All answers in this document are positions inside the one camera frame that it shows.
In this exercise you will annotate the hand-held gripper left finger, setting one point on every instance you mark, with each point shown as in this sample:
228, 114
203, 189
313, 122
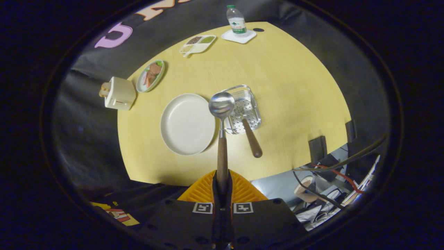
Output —
180, 222

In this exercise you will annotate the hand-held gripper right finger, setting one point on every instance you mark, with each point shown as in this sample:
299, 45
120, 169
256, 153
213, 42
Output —
267, 222

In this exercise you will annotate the beige round object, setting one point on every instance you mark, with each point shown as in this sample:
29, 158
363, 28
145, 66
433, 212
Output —
303, 189

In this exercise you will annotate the pile of papers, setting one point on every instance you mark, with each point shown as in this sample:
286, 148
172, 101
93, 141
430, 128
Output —
322, 217

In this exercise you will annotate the black table clamp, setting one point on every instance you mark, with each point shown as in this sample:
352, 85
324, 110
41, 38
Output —
317, 149
350, 131

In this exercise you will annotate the large white round plate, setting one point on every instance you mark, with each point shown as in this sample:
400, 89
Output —
187, 125

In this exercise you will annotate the black backdrop cloth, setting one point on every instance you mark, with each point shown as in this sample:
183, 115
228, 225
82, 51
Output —
86, 132

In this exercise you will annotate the green rimmed food plate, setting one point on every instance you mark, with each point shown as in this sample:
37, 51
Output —
140, 88

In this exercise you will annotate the cream white toaster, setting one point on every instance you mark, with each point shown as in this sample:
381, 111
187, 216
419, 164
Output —
121, 94

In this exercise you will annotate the toasted bread slice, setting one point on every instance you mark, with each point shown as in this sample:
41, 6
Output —
102, 93
105, 85

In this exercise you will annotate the sliced meat pieces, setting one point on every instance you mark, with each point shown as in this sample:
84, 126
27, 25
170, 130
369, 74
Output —
152, 73

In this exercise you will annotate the white divided condiment dish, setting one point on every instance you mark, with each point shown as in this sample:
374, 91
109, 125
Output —
197, 47

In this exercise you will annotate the white square coaster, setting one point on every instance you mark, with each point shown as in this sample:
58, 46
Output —
242, 38

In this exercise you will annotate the small black round disc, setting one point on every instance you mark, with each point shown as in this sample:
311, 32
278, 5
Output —
258, 30

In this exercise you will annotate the clear plastic water bottle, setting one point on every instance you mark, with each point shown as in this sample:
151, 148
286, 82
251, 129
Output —
237, 21

